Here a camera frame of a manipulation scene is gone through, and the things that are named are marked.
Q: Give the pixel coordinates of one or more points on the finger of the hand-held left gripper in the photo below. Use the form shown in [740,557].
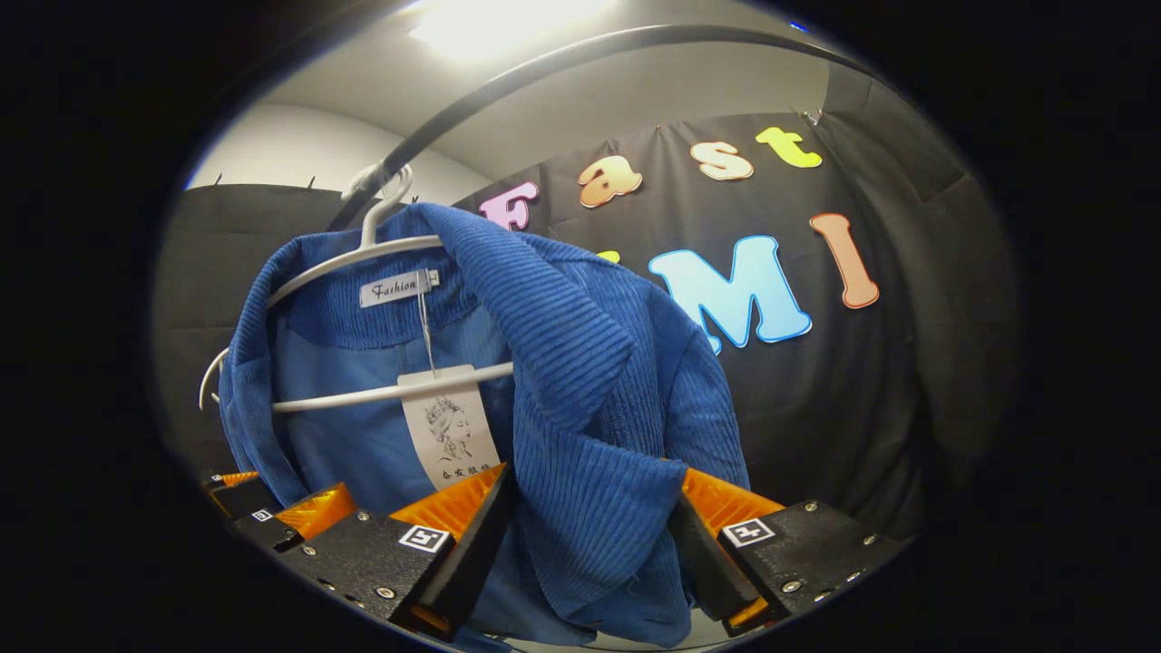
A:
[240,499]
[272,531]

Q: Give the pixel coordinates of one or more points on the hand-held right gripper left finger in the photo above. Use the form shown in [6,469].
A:
[481,553]

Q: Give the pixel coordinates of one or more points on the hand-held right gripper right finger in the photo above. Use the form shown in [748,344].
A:
[703,567]

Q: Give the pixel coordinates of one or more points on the white plastic hanger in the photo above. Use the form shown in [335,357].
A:
[363,396]

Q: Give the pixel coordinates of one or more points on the black metal clothes rack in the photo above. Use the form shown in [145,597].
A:
[544,63]

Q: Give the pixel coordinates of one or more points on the large ceiling light panel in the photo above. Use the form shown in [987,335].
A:
[508,23]

